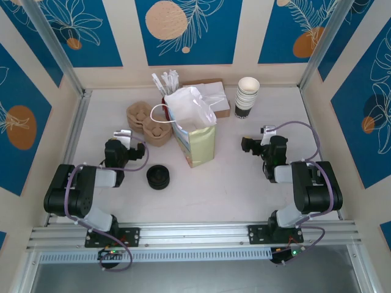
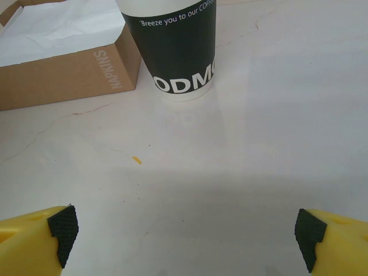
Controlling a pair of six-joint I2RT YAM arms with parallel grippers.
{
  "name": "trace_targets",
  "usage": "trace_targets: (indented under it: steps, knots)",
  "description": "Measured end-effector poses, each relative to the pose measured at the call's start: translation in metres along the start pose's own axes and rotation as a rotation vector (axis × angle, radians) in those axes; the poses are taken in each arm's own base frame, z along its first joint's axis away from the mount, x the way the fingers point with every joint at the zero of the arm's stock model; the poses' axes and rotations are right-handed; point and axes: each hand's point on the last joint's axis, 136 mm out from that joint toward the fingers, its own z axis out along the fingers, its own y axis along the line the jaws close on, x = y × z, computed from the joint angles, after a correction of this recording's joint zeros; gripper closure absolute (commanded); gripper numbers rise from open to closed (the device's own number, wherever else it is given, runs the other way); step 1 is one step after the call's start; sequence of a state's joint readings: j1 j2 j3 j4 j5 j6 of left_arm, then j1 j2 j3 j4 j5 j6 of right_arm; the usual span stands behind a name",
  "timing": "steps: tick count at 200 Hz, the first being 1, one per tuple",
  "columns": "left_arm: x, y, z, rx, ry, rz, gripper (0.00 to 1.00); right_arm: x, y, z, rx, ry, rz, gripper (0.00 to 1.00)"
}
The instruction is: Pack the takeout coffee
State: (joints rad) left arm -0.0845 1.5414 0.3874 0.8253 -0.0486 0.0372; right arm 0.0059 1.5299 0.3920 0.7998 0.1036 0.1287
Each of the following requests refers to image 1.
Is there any white and green paper bag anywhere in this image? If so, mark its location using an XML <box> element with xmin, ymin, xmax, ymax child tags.
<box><xmin>150</xmin><ymin>86</ymin><xmax>218</xmax><ymax>168</ymax></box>

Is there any brown cardboard napkin tray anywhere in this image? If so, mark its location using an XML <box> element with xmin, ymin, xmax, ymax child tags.
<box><xmin>182</xmin><ymin>78</ymin><xmax>232</xmax><ymax>118</ymax></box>

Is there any white paper napkin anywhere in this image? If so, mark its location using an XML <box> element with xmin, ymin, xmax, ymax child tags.
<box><xmin>195</xmin><ymin>81</ymin><xmax>230</xmax><ymax>112</ymax></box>

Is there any small controller circuit board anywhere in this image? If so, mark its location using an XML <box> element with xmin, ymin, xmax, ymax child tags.
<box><xmin>270</xmin><ymin>247</ymin><xmax>302</xmax><ymax>266</ymax></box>
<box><xmin>97</xmin><ymin>248</ymin><xmax>126</xmax><ymax>262</ymax></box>

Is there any grey metal shelf panel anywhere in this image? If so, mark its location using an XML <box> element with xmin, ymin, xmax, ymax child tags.
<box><xmin>30</xmin><ymin>262</ymin><xmax>364</xmax><ymax>293</ymax></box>

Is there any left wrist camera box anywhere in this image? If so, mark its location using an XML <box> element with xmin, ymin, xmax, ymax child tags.
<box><xmin>112</xmin><ymin>129</ymin><xmax>134</xmax><ymax>142</ymax></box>

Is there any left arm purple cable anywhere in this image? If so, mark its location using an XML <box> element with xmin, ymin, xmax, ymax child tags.
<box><xmin>65</xmin><ymin>137</ymin><xmax>150</xmax><ymax>273</ymax></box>

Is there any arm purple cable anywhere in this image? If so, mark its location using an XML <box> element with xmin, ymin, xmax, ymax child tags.
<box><xmin>268</xmin><ymin>121</ymin><xmax>334</xmax><ymax>266</ymax></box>
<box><xmin>65</xmin><ymin>137</ymin><xmax>150</xmax><ymax>273</ymax></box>

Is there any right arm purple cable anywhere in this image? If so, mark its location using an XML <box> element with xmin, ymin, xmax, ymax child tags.
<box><xmin>268</xmin><ymin>121</ymin><xmax>334</xmax><ymax>266</ymax></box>

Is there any aluminium table side rail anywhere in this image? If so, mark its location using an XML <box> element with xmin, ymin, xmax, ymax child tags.
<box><xmin>62</xmin><ymin>89</ymin><xmax>93</xmax><ymax>181</ymax></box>

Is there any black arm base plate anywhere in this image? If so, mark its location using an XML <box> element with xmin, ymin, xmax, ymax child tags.
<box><xmin>84</xmin><ymin>227</ymin><xmax>141</xmax><ymax>248</ymax></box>
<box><xmin>247</xmin><ymin>225</ymin><xmax>305</xmax><ymax>245</ymax></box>

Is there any aluminium mounting rail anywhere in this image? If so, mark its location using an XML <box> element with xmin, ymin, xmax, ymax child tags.
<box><xmin>26</xmin><ymin>220</ymin><xmax>366</xmax><ymax>251</ymax></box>

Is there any aluminium frame post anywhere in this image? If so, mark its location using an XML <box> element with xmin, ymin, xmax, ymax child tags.
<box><xmin>298</xmin><ymin>0</ymin><xmax>353</xmax><ymax>91</ymax></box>
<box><xmin>21</xmin><ymin>0</ymin><xmax>86</xmax><ymax>96</ymax></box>

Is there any grey slotted cable duct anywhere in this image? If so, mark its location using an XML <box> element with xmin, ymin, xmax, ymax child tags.
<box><xmin>38</xmin><ymin>247</ymin><xmax>273</xmax><ymax>264</ymax></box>

